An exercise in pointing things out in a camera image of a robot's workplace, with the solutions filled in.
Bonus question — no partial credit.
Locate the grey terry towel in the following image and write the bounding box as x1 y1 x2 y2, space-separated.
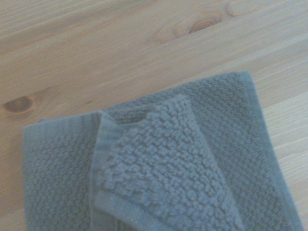
22 70 305 231

